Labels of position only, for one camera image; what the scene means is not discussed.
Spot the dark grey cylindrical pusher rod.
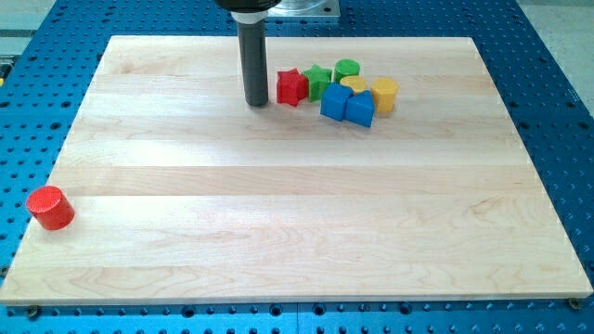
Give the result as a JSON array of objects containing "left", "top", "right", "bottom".
[{"left": 237, "top": 20, "right": 268, "bottom": 107}]

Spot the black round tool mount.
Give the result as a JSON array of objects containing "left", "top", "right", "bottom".
[{"left": 213, "top": 0, "right": 281, "bottom": 24}]

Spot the red star block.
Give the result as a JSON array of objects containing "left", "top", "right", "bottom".
[{"left": 277, "top": 69, "right": 309, "bottom": 107}]

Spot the green star block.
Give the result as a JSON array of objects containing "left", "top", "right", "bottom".
[{"left": 303, "top": 64, "right": 332, "bottom": 102}]

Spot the green cylinder block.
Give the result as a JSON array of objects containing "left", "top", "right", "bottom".
[{"left": 333, "top": 58, "right": 360, "bottom": 84}]

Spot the blue cube block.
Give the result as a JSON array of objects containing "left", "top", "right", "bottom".
[{"left": 320, "top": 83, "right": 354, "bottom": 121}]

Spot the yellow cylinder block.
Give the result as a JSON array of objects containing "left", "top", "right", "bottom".
[{"left": 339, "top": 75, "right": 367, "bottom": 96}]

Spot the yellow hexagon block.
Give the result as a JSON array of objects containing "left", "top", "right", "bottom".
[{"left": 370, "top": 78, "right": 399, "bottom": 113}]

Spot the light wooden board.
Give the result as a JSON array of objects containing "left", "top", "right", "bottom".
[{"left": 1, "top": 35, "right": 592, "bottom": 305}]

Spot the red cylinder block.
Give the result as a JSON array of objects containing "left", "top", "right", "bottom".
[{"left": 26, "top": 186, "right": 75, "bottom": 231}]

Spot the left corner clamp screw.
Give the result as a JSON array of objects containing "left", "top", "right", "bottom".
[{"left": 25, "top": 305, "right": 41, "bottom": 320}]

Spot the corner clamp screw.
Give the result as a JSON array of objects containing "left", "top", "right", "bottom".
[
  {"left": 25, "top": 305, "right": 41, "bottom": 320},
  {"left": 566, "top": 298, "right": 582, "bottom": 312}
]

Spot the right corner clamp screw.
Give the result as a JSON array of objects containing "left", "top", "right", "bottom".
[{"left": 566, "top": 298, "right": 582, "bottom": 312}]

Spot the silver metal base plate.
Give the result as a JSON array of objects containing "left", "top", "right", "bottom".
[{"left": 268, "top": 0, "right": 341, "bottom": 18}]

